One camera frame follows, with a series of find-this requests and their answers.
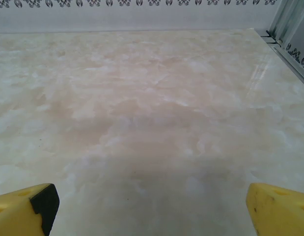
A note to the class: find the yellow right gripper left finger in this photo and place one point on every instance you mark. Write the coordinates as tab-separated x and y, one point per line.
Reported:
16	214

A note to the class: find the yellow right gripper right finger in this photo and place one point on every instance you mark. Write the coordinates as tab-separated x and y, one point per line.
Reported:
282	214

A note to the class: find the aluminium frame post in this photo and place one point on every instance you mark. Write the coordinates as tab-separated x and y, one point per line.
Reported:
286	19

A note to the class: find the aluminium side rail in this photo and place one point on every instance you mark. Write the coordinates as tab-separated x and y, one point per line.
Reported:
295	68

